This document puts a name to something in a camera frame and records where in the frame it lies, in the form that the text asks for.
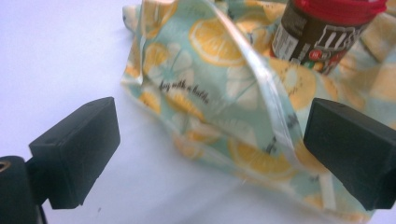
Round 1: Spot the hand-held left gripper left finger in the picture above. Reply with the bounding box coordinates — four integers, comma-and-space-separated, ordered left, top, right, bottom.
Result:
25, 96, 121, 210

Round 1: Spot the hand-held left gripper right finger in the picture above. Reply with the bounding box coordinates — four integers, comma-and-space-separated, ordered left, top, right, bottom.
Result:
303, 97, 396, 212

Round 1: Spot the brown candy tube red cap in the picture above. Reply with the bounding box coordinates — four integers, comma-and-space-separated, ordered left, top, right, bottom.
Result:
270, 0, 389, 76

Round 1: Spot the lemon print zip bag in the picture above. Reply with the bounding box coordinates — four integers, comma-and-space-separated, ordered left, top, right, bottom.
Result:
120, 0, 396, 224

